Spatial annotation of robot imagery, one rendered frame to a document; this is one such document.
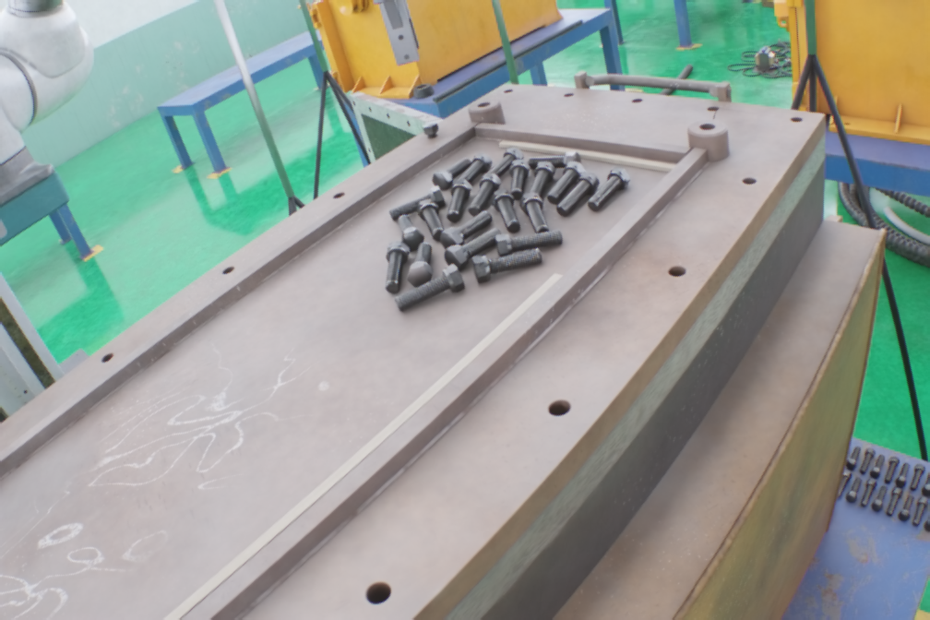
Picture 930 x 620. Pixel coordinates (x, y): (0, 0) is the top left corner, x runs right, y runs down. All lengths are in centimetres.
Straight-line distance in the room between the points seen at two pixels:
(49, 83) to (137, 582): 100
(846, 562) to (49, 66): 158
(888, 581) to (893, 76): 183
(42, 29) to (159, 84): 885
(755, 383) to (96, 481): 53
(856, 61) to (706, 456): 217
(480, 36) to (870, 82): 229
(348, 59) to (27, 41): 299
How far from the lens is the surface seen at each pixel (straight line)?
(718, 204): 59
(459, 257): 54
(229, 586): 38
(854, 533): 125
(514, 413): 42
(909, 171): 239
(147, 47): 1005
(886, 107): 264
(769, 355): 64
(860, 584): 120
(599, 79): 91
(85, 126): 970
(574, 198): 60
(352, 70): 408
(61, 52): 129
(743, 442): 56
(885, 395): 242
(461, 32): 392
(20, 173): 121
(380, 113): 156
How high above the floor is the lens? 165
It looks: 33 degrees down
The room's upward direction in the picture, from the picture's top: 17 degrees counter-clockwise
